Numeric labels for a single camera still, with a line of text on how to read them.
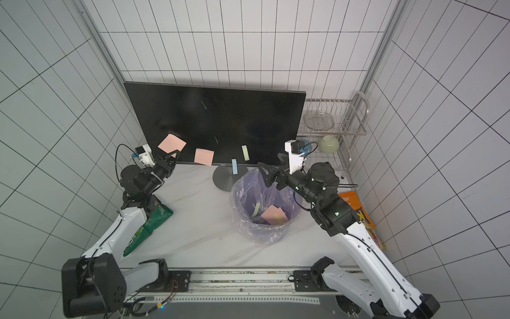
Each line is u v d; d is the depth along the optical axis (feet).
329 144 3.41
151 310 2.23
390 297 1.23
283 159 2.12
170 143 2.48
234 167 2.75
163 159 2.28
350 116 3.41
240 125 3.10
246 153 2.66
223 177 3.41
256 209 2.78
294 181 1.74
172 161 2.38
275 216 2.62
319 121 3.03
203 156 2.68
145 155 2.26
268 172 1.73
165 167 2.20
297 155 1.65
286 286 2.38
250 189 2.48
